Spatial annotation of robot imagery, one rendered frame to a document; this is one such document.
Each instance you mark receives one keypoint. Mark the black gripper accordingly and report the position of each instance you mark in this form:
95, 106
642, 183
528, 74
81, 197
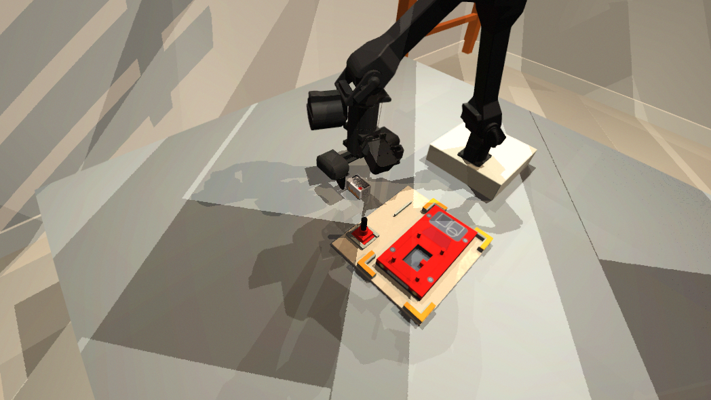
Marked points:
335, 166

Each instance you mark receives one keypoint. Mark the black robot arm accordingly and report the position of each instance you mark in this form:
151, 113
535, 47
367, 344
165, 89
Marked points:
373, 65

